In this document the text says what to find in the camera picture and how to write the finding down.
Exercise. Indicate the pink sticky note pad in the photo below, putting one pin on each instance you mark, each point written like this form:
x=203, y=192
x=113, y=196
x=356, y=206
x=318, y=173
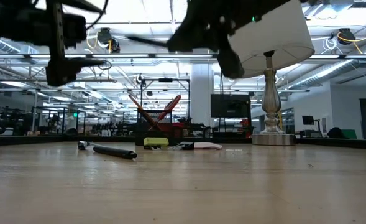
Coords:
x=208, y=146

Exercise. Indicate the small black monitor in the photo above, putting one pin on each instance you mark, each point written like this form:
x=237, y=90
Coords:
x=308, y=120

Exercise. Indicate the black pen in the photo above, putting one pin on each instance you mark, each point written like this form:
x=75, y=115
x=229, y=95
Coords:
x=114, y=152
x=145, y=41

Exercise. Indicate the yellow pencil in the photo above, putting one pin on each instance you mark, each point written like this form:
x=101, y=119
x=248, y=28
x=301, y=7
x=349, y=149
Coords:
x=139, y=109

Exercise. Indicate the yellow-green sponge block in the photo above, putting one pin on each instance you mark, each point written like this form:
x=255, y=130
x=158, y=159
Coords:
x=155, y=142

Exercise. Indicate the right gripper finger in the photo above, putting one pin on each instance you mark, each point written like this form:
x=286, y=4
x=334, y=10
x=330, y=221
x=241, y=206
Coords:
x=230, y=62
x=189, y=42

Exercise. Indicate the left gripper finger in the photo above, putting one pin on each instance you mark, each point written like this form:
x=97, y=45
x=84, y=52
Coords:
x=58, y=73
x=80, y=4

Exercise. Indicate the black monitor on stand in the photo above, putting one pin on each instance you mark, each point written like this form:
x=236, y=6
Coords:
x=230, y=105

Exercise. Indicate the white shade silver lamp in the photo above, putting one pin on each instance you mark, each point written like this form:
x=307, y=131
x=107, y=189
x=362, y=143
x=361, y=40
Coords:
x=271, y=99

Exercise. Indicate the black binder clip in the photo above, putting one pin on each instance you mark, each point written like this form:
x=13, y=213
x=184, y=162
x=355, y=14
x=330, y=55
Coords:
x=187, y=145
x=82, y=145

